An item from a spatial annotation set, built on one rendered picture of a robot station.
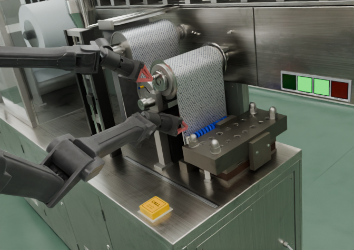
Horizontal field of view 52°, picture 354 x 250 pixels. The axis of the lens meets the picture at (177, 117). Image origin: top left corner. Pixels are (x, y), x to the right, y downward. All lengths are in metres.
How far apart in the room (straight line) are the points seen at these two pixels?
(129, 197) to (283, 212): 0.60
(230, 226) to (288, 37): 0.66
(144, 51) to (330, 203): 1.75
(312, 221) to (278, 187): 1.15
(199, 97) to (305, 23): 0.43
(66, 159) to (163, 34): 0.85
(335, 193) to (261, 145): 1.54
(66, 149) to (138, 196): 0.56
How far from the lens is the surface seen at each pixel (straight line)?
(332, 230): 2.49
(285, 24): 1.29
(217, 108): 1.42
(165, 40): 1.50
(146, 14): 1.52
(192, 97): 1.31
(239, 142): 1.26
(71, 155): 0.78
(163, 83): 1.25
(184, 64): 1.28
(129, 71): 1.19
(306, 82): 1.29
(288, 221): 1.58
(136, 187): 1.34
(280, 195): 1.45
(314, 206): 2.66
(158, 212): 1.17
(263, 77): 1.40
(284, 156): 1.42
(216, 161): 1.18
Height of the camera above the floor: 1.62
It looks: 23 degrees down
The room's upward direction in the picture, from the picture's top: 9 degrees counter-clockwise
